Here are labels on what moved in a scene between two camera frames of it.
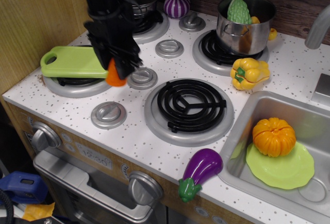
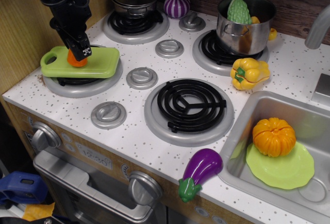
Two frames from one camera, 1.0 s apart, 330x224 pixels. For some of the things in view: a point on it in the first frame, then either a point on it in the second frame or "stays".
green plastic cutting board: x=77 y=62 stays
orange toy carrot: x=113 y=78 -> x=73 y=61
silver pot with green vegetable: x=244 y=23 stays
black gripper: x=112 y=36 -> x=69 y=21
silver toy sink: x=311 y=123 stays
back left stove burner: x=151 y=26 stays
